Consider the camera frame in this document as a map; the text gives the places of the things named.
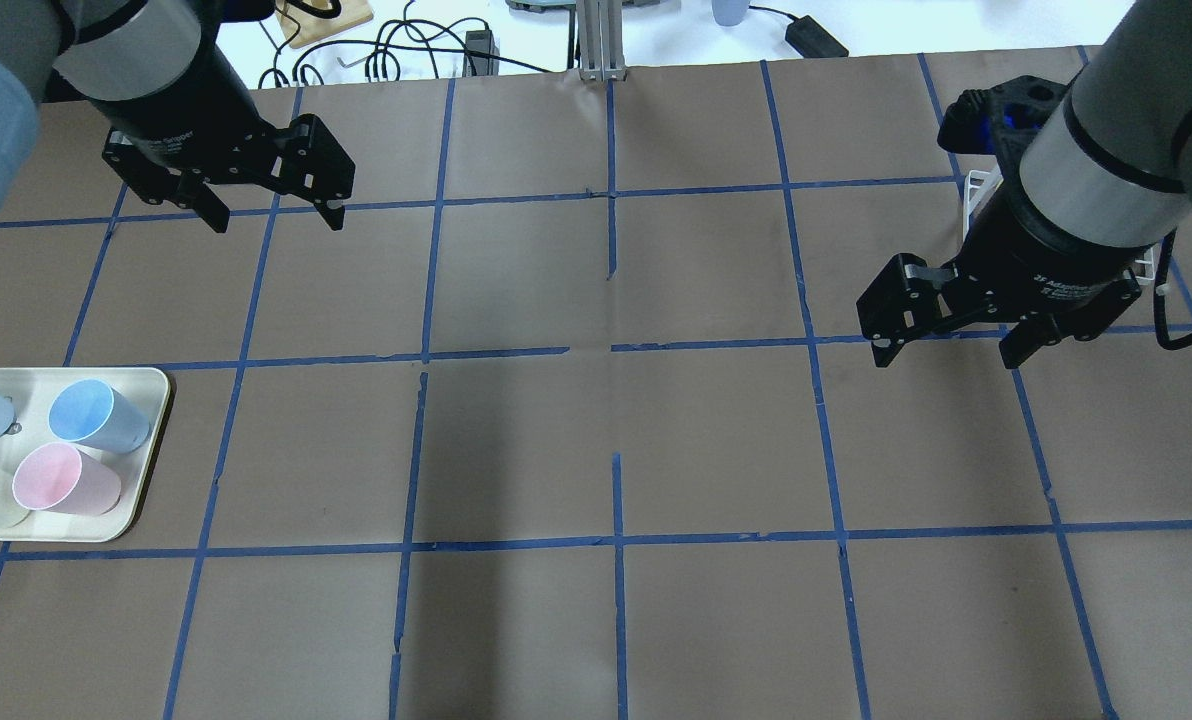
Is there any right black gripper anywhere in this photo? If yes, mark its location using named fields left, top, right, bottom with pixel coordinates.
left=856, top=184, right=1146, bottom=370

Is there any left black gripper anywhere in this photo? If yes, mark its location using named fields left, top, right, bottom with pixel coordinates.
left=93, top=46, right=356, bottom=234

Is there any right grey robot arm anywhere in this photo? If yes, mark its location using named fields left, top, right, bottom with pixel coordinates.
left=856, top=1, right=1192, bottom=370

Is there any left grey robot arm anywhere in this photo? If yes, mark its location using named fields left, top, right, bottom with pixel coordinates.
left=0, top=1, right=356, bottom=232

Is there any blue cup near gripper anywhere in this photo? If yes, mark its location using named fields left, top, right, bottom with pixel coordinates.
left=46, top=378, right=151, bottom=454

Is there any pink plastic cup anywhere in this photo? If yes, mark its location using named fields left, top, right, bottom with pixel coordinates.
left=11, top=442, right=122, bottom=516

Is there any pale blue cup on desk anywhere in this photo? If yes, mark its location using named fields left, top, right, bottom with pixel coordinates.
left=710, top=0, right=750, bottom=27

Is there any wooden stand base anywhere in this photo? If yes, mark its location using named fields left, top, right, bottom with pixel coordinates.
left=273, top=1, right=375, bottom=49

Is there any cream plastic tray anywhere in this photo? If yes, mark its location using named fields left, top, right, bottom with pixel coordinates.
left=0, top=366, right=174, bottom=544

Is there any black power adapter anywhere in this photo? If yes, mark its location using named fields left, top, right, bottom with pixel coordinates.
left=784, top=15, right=849, bottom=58

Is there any white wire cup rack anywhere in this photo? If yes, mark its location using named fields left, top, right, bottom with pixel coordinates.
left=961, top=167, right=1157, bottom=287

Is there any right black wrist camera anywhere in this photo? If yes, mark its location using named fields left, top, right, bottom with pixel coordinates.
left=936, top=76, right=1070, bottom=178

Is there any black cable bundle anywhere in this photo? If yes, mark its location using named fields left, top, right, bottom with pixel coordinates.
left=256, top=0, right=502, bottom=91

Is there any aluminium frame post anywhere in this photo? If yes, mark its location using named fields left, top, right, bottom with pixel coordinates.
left=576, top=0, right=627, bottom=82

